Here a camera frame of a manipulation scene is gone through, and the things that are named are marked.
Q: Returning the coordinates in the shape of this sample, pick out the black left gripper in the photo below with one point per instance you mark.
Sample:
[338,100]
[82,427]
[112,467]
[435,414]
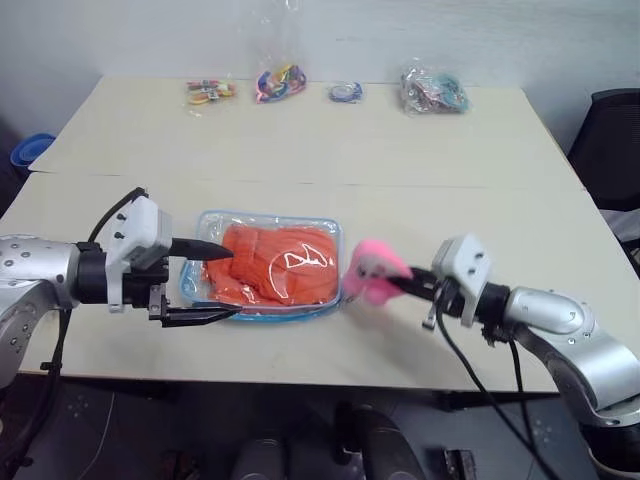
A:
[140,287]

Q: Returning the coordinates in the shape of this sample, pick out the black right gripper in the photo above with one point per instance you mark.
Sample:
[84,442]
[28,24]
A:
[436,292]

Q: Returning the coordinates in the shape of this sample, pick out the pink fluffy pompom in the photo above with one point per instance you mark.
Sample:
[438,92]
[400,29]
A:
[372,272]

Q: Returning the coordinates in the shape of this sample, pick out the clear blue-trimmed plastic pouch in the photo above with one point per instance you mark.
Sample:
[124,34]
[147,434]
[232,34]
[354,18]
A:
[200,225]

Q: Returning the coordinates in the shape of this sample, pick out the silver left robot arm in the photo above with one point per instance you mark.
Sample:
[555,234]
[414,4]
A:
[35,270]

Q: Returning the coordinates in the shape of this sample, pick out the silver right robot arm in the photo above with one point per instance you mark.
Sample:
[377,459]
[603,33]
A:
[575,330]

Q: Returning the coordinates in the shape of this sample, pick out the orange cloth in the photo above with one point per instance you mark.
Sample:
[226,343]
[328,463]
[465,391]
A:
[280,265]

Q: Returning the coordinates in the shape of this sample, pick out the black rounded shape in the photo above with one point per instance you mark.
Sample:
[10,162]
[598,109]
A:
[380,445]

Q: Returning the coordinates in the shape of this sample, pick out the bag of yellow orange clips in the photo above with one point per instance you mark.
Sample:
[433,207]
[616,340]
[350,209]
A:
[207,92]

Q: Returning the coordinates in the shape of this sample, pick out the grey rounded shape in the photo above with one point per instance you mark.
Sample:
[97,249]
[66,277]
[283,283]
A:
[257,462]

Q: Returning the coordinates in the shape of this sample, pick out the bag of teal pink trinkets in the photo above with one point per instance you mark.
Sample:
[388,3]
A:
[432,90]

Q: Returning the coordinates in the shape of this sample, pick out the small bag blue rings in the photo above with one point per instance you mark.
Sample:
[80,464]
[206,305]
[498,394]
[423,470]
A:
[345,92]

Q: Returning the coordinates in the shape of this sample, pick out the blue plastic bowl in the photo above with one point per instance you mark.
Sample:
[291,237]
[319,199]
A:
[30,150]

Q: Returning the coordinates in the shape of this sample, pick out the tall clear bag colourful bands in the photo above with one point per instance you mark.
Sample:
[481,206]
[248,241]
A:
[280,80]

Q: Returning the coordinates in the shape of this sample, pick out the black mesh chair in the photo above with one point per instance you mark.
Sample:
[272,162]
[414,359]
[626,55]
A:
[610,145]

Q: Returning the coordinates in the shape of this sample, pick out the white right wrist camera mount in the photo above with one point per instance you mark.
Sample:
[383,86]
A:
[467,270]

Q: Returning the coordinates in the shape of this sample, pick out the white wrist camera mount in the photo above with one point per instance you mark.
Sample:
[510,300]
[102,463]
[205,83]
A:
[142,225]
[467,270]

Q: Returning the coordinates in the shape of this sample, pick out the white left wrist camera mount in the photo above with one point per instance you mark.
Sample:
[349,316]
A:
[142,225]

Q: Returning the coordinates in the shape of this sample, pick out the black table frame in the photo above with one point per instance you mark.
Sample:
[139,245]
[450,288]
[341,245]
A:
[465,401]

